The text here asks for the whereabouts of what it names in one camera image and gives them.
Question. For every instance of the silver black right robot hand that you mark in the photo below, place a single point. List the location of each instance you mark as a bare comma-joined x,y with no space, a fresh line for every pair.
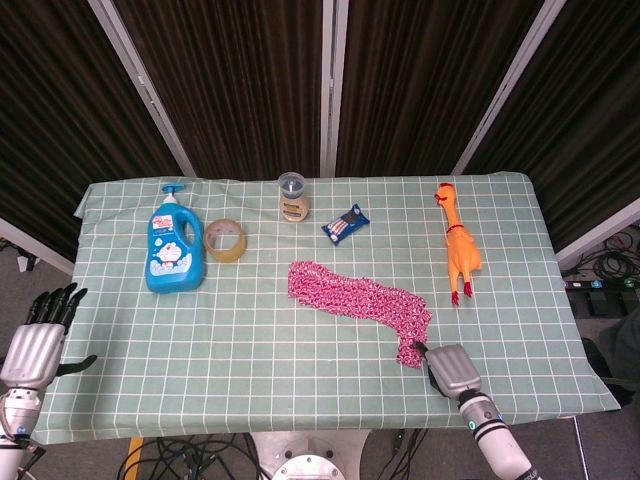
452,370

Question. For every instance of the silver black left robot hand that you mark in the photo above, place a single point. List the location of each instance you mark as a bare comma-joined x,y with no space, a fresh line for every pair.
32,352

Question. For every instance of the pink knitted cloth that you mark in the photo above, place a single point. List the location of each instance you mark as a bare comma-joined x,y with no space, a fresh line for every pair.
360,295

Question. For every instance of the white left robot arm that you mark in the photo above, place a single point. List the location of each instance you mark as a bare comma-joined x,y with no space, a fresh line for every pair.
17,420

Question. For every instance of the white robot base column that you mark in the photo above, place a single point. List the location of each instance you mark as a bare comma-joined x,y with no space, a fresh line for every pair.
305,460

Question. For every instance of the black device panel with buttons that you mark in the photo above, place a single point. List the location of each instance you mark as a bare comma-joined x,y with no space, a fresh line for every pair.
595,285

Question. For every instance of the orange rubber chicken toy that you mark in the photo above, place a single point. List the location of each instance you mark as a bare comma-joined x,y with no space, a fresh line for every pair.
462,250

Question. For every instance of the yellow table leg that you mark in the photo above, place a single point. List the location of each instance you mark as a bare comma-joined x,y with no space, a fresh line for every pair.
134,450

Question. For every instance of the blue cartoon detergent bottle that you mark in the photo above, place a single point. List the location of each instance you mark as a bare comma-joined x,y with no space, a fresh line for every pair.
172,270

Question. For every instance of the black bag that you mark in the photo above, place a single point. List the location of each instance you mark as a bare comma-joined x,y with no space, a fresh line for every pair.
620,345

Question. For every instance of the blue snack packet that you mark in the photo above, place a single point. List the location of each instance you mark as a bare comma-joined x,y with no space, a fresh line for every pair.
345,225

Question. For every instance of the green white checked tablecloth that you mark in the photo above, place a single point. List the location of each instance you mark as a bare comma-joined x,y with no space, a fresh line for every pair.
250,350

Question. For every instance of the clear yellowish tape roll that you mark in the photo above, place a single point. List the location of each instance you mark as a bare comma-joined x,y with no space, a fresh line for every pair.
225,255

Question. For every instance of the beige sauce bottle clear cap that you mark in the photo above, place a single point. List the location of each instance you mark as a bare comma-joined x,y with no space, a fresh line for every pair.
293,210

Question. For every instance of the dark ribbed partition panel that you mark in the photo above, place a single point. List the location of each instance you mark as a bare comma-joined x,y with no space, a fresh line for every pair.
590,100
420,75
235,75
65,100

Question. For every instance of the white partition base rail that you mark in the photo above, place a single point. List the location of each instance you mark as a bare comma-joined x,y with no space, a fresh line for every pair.
30,245
600,239

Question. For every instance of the white partition frame post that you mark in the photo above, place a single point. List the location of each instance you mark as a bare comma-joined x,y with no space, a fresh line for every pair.
506,90
145,90
332,90

